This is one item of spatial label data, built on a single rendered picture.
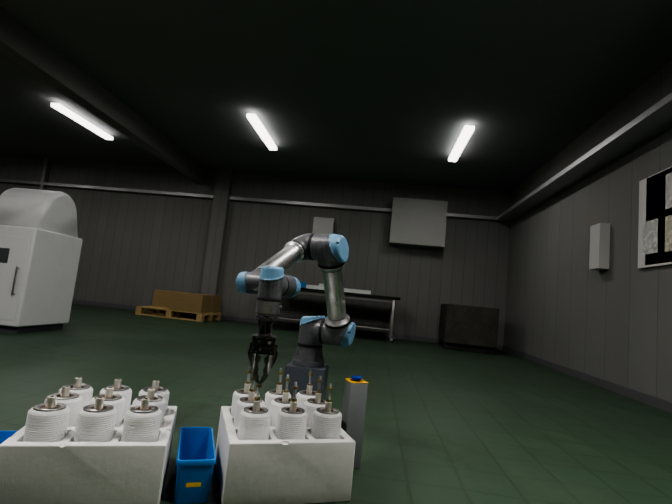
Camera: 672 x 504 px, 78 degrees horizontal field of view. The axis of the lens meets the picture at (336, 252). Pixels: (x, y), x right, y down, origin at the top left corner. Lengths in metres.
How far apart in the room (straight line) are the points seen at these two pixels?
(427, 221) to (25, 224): 5.93
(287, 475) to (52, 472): 0.61
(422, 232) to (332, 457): 6.63
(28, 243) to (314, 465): 3.97
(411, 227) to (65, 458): 6.99
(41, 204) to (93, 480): 3.97
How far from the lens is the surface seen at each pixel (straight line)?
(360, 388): 1.66
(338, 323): 1.86
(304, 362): 1.95
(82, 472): 1.38
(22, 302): 4.89
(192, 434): 1.68
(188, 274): 8.80
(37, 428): 1.40
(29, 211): 5.11
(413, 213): 7.86
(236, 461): 1.37
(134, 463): 1.35
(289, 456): 1.39
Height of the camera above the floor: 0.62
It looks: 6 degrees up
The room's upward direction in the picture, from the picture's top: 6 degrees clockwise
